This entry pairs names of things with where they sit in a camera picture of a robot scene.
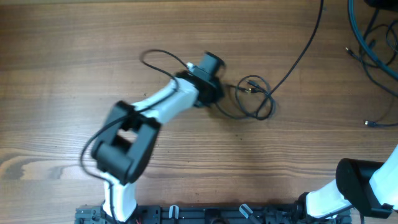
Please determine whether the black usb cable gold plug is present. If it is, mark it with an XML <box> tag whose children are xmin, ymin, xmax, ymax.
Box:
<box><xmin>345</xmin><ymin>9</ymin><xmax>398</xmax><ymax>128</ymax></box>

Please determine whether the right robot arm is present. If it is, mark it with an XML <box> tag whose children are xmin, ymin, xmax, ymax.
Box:
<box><xmin>295</xmin><ymin>149</ymin><xmax>397</xmax><ymax>223</ymax></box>

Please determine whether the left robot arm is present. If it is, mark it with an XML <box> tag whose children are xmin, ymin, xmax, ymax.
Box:
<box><xmin>86</xmin><ymin>52</ymin><xmax>225</xmax><ymax>223</ymax></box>

